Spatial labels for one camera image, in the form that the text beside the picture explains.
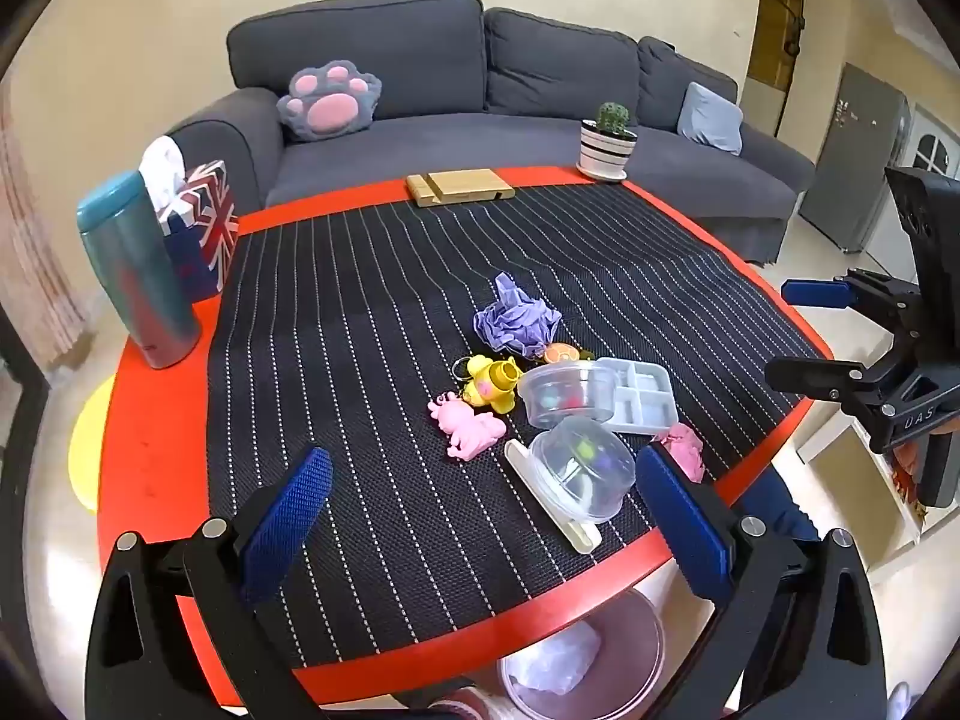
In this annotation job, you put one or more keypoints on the orange turtle toy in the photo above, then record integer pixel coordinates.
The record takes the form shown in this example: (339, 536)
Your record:
(561, 353)

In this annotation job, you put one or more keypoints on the yellow duck toy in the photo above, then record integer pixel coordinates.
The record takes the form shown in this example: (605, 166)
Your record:
(491, 386)

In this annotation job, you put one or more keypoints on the beige curtain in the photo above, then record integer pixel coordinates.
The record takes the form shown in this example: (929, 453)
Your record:
(37, 255)

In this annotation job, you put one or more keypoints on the light blue cushion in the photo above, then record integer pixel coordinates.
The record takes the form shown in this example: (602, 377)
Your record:
(711, 118)

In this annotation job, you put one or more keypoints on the purple crumpled paper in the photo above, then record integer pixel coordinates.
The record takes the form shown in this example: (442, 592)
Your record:
(517, 319)

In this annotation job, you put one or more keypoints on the clear pink waste bin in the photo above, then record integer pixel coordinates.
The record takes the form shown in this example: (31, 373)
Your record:
(585, 660)

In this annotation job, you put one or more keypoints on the flag print tissue box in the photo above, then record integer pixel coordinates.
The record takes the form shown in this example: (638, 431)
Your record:
(199, 232)

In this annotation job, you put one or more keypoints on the grey refrigerator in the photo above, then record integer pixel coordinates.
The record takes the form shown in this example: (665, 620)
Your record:
(855, 157)

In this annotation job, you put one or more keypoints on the paw shaped cushion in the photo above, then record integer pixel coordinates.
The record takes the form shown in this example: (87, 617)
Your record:
(330, 109)

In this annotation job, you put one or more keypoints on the wooden phone stand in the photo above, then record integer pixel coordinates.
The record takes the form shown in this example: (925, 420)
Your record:
(465, 186)

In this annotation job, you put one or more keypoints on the clear round container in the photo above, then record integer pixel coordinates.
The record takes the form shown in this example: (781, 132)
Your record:
(562, 394)
(585, 469)

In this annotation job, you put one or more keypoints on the pink crumpled paper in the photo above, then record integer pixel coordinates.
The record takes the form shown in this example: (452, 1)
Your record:
(684, 450)

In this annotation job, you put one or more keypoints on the clear compartment tray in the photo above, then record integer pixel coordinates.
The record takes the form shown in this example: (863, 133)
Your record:
(645, 397)

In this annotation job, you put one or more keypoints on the cream plastic stick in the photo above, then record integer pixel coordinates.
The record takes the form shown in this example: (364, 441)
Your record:
(540, 491)

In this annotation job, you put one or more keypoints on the white shelf unit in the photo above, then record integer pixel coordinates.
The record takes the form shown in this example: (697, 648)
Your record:
(847, 487)

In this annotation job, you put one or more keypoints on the potted cactus striped pot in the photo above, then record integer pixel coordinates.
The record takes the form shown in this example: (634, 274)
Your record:
(606, 146)

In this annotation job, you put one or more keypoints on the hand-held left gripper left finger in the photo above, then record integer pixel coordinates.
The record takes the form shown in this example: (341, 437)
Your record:
(289, 525)

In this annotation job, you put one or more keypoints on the blue chair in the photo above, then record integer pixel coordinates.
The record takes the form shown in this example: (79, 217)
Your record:
(772, 506)

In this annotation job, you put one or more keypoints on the pink pig toy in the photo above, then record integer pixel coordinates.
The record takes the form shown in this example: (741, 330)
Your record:
(469, 427)

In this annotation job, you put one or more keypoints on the grey sofa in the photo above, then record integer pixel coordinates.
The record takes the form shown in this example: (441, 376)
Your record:
(450, 142)

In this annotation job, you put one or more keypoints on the wooden door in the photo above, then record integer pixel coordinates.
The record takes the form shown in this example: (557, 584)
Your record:
(772, 37)

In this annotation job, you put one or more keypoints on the black striped table mat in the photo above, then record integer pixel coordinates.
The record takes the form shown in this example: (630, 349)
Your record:
(360, 360)

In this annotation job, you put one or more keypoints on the white door with window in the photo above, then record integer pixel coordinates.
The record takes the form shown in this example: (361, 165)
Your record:
(934, 150)

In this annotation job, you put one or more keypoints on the teal tumbler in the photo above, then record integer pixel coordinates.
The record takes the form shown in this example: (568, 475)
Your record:
(135, 270)

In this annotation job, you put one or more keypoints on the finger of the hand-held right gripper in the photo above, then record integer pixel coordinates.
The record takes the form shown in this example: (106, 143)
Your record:
(814, 293)
(814, 376)

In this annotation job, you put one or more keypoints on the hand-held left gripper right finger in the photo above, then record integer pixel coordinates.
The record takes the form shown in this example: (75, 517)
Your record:
(686, 517)

